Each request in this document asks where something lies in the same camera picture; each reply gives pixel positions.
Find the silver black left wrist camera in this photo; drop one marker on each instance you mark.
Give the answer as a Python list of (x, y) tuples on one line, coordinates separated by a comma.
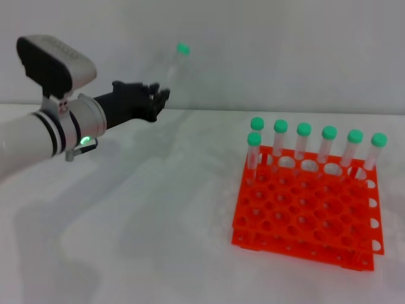
[(53, 63)]

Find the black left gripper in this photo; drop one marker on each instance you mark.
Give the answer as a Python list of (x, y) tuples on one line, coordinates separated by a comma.
[(126, 103)]

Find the orange test tube rack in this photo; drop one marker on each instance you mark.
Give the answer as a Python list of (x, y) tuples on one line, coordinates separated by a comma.
[(303, 209)]

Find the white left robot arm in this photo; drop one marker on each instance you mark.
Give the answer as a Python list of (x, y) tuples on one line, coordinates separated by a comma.
[(25, 139)]

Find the clear test tube green cap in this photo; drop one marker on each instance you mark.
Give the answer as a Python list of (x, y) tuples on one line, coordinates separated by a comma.
[(257, 124), (302, 139), (254, 149), (352, 149), (375, 152), (280, 136), (327, 142), (172, 68)]

